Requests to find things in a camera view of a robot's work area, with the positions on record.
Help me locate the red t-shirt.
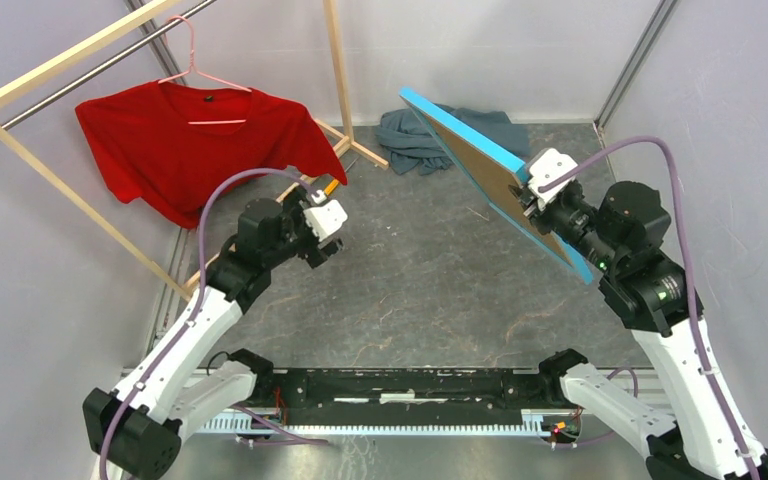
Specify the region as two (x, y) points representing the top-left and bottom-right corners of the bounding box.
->
(75, 81), (348, 229)

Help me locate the yellow handled screwdriver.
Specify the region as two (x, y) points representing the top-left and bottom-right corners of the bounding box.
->
(324, 158), (357, 197)

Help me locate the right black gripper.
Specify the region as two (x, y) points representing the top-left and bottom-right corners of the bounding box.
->
(509, 184), (623, 273)

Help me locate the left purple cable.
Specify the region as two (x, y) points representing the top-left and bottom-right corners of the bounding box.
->
(97, 167), (326, 480)

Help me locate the pink clothes hanger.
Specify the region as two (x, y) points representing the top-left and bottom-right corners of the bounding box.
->
(157, 15), (251, 125)

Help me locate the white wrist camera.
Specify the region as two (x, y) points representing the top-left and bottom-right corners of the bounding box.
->
(527, 148), (578, 211)
(303, 190), (348, 242)

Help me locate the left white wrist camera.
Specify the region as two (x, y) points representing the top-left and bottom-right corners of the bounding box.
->
(303, 190), (348, 242)

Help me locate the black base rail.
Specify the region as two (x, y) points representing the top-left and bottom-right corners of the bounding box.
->
(242, 368), (574, 427)

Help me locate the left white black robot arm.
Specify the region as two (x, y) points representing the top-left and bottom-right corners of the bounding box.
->
(82, 193), (348, 479)

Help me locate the aluminium corner profile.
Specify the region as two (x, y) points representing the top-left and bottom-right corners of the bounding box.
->
(594, 0), (680, 132)

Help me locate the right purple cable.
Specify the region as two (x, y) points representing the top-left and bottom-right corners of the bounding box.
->
(539, 135), (763, 480)

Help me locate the blue picture frame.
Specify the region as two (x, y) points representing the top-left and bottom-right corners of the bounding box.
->
(399, 87), (593, 284)

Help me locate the purple cable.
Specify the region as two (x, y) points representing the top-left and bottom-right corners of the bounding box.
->
(539, 135), (763, 480)
(97, 167), (326, 480)

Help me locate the wooden clothes rack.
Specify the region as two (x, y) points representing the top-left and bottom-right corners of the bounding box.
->
(0, 0), (391, 305)

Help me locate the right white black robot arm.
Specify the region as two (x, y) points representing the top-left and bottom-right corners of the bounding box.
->
(526, 181), (768, 479)

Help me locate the grey slotted cable duct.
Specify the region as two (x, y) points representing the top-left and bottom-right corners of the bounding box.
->
(197, 410), (568, 438)

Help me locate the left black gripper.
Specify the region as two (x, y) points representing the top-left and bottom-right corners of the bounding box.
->
(264, 187), (345, 269)

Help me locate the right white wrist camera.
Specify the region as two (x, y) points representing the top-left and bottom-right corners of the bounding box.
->
(527, 148), (578, 211)

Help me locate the grey-blue crumpled cloth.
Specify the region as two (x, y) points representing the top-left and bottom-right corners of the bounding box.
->
(375, 104), (531, 175)

